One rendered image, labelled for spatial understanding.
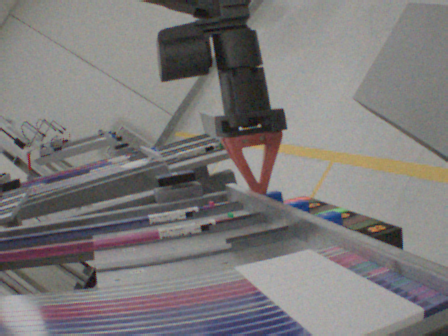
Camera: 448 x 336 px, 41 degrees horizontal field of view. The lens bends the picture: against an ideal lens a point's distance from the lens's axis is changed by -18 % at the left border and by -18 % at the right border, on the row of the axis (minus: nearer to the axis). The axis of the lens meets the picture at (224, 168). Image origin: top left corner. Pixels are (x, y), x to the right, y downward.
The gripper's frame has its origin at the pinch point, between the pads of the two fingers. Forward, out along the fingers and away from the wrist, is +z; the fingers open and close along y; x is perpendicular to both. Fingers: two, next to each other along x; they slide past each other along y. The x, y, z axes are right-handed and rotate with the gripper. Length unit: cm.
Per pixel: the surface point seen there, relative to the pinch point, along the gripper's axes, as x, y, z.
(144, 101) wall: 50, -749, -27
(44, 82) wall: -81, -749, -80
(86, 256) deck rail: -23.4, -8.3, 6.7
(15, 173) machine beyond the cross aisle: -95, -440, 14
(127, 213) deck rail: -16.0, -8.3, 1.5
